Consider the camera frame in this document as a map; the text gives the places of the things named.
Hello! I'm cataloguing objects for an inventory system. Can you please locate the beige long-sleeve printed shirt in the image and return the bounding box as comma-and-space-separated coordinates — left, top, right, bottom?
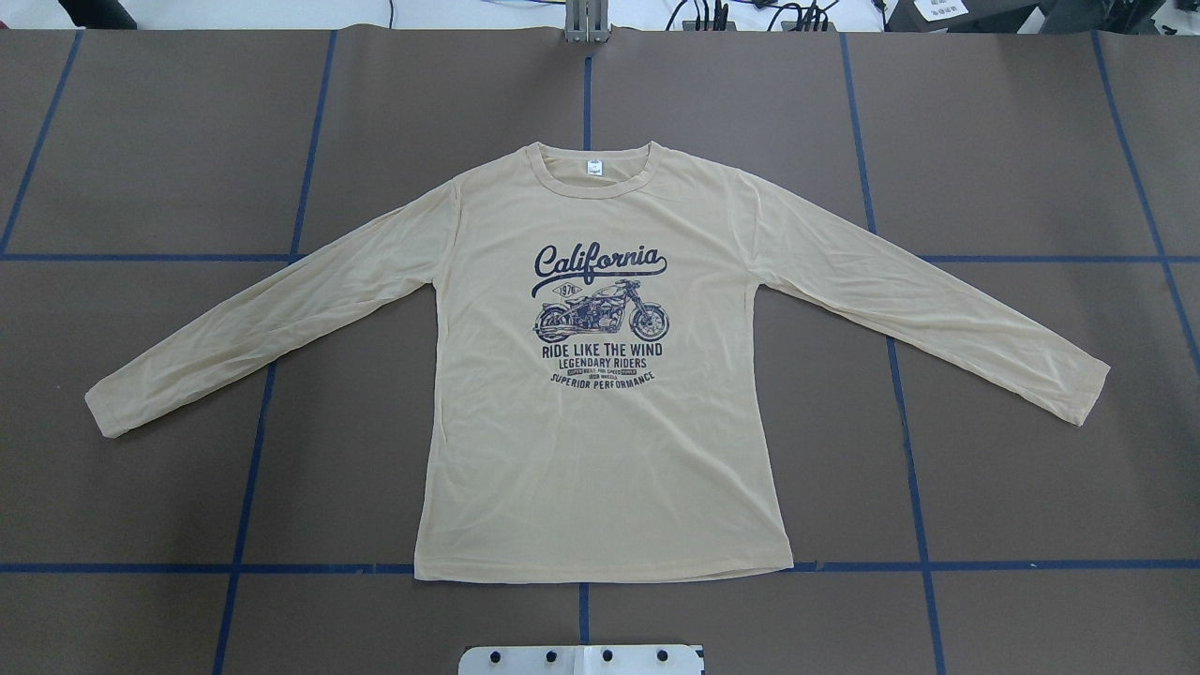
85, 142, 1109, 584

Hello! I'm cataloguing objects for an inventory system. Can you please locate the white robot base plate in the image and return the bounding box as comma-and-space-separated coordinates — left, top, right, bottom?
457, 644, 706, 674

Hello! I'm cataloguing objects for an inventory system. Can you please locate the grey aluminium post bracket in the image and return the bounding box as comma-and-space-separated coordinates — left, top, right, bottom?
564, 0, 611, 44

